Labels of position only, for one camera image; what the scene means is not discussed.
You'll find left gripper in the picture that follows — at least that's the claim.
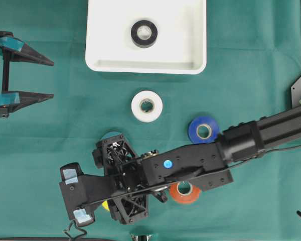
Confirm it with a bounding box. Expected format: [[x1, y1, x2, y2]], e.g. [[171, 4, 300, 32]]
[[0, 31, 54, 118]]

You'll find white tape roll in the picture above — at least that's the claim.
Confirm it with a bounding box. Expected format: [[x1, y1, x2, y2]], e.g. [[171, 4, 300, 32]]
[[131, 90, 163, 123]]

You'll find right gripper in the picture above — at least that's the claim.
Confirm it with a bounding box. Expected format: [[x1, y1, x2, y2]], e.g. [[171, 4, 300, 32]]
[[92, 134, 168, 224]]

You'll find blue tape roll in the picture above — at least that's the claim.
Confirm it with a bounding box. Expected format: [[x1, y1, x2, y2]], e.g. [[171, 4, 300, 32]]
[[188, 116, 219, 144]]

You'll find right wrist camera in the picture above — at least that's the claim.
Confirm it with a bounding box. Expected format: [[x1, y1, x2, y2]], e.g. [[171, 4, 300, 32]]
[[59, 163, 115, 227]]

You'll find silver stand at edge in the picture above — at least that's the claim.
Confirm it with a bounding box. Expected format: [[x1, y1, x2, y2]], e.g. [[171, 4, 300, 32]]
[[130, 233, 153, 241]]

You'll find yellow tape roll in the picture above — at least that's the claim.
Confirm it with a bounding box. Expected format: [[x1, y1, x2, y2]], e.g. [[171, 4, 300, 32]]
[[102, 200, 110, 211]]

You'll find orange tape roll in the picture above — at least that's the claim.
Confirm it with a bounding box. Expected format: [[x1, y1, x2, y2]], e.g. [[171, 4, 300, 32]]
[[169, 181, 201, 204]]

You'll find green tape roll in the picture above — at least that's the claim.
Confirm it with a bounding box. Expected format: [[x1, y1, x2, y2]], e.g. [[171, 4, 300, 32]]
[[100, 131, 122, 140]]

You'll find black cable at edge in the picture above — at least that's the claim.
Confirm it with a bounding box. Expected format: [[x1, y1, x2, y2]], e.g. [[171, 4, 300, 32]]
[[0, 220, 131, 241]]

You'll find white plastic case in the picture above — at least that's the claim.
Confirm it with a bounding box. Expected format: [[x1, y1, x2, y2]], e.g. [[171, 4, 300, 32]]
[[85, 1, 207, 75]]

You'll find black tape roll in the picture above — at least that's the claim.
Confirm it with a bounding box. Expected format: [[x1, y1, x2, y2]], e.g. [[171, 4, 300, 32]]
[[131, 20, 158, 48]]

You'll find green table cloth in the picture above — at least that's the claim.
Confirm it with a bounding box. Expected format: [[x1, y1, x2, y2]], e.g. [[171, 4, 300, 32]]
[[0, 1, 301, 240]]

